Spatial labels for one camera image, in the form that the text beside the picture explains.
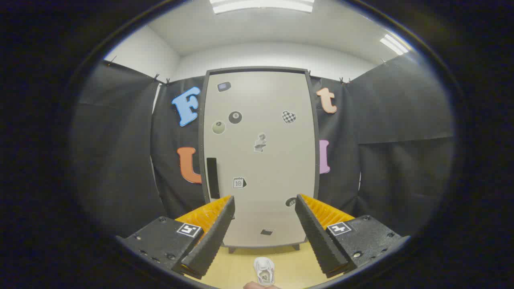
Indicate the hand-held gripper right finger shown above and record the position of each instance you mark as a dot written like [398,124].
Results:
[317,237]

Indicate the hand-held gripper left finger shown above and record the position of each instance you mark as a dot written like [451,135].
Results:
[211,237]

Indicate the white shoe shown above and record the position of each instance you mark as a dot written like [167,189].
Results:
[264,271]

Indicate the grey shoe cabinet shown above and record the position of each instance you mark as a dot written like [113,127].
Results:
[257,69]

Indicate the black backdrop cloth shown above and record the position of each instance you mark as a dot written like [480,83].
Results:
[120,160]

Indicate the small ceiling light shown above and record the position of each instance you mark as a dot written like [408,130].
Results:
[394,44]

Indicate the long ceiling light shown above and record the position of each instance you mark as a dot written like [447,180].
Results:
[261,5]

